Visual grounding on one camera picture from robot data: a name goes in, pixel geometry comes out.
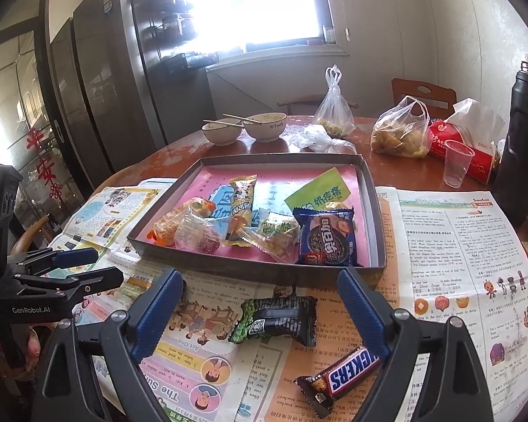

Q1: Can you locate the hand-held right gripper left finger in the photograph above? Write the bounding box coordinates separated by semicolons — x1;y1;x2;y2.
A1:
31;267;186;422

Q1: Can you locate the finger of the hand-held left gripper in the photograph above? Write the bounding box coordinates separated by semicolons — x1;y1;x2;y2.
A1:
6;247;100;275
14;267;125;302

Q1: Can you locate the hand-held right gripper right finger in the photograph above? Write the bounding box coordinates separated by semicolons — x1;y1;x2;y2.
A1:
337;266;494;422

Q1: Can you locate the brown chocolate bar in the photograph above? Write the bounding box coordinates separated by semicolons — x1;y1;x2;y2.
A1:
296;345;385;419

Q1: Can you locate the blue cookie packet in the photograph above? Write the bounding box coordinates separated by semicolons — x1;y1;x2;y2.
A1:
293;206;358;267

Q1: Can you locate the clear red snack packet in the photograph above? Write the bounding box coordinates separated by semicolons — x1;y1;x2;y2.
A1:
174;211;223;255

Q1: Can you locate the green black pea packet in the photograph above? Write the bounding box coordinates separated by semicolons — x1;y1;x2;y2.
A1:
228;295;318;347

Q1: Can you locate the orange snack packet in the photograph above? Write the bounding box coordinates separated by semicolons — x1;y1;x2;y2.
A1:
147;197;216;246

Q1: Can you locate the clear crisp packet green print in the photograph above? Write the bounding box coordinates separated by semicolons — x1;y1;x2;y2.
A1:
237;212;301;263

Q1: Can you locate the green egg roll packet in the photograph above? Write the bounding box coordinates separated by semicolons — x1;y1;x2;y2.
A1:
284;167;356;218

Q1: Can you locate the yellow snack packet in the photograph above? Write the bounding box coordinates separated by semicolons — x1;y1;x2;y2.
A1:
224;174;258;248

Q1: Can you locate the grey shallow box pink lining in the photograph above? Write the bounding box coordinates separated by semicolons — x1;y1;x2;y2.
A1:
127;154;388;291

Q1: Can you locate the person's left hand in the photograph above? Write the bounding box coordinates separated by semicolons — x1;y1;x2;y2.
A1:
0;322;42;374

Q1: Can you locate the curved wooden chair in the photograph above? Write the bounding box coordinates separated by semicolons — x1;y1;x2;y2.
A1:
9;215;54;256

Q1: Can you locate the clear biscuit packet gold label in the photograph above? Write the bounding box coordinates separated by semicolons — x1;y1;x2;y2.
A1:
114;273;155;295

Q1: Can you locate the cartoon newspaper sheet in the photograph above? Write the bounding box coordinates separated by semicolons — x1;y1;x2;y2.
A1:
77;252;300;422
48;178;179;258
235;187;528;422

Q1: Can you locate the red paper decoration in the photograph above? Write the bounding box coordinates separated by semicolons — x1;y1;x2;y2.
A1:
24;129;67;200

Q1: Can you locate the glass door cabinet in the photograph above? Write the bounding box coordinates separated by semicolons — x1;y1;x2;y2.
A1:
0;31;93;229

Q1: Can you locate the clear plastic cup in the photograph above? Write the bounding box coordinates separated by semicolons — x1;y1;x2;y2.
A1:
443;140;476;189

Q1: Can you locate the crumpled white plastic bag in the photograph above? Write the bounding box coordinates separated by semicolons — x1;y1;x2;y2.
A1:
288;124;358;154

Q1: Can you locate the plastic bag of fried food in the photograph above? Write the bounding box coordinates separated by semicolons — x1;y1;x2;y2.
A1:
370;95;432;159

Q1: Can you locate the dark grey refrigerator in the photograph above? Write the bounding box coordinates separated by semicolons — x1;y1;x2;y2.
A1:
48;0;216;185

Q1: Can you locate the cream ceramic bowl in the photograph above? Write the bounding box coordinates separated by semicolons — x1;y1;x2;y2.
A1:
243;113;288;142
201;120;242;147

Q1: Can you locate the red tissue pack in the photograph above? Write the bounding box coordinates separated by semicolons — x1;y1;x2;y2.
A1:
428;99;507;184

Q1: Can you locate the wooden chair back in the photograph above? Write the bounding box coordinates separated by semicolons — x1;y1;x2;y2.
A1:
391;78;457;119

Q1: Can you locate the black thermos bottle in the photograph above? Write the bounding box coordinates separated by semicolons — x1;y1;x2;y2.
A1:
493;55;528;229

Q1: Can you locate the bright window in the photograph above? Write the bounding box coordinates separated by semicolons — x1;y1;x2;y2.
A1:
165;0;350;58

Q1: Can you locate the clear plastic bag with handles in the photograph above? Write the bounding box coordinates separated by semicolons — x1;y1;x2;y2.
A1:
312;65;357;138

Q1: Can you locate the black wire rack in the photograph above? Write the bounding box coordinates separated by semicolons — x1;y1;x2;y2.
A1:
156;12;196;38

